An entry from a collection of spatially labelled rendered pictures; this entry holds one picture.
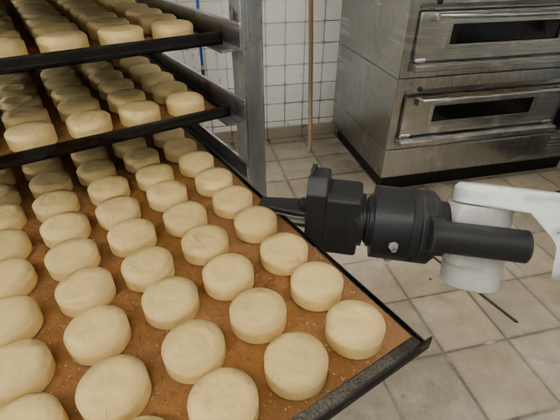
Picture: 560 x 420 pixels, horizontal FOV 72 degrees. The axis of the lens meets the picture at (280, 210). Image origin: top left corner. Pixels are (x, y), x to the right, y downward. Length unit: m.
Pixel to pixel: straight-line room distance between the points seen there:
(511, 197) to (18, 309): 0.48
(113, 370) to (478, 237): 0.35
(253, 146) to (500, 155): 2.64
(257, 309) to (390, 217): 0.18
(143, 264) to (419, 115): 2.23
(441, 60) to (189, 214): 2.15
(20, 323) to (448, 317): 1.79
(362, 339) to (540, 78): 2.73
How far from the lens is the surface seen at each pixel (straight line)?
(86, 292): 0.40
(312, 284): 0.37
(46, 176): 0.61
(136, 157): 0.60
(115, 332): 0.36
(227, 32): 0.52
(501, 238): 0.45
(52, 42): 0.49
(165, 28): 0.52
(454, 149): 2.82
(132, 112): 0.52
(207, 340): 0.33
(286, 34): 3.14
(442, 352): 1.85
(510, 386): 1.87
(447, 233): 0.43
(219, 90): 0.58
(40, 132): 0.51
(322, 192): 0.44
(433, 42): 2.39
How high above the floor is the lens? 1.42
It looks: 35 degrees down
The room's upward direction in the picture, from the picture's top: straight up
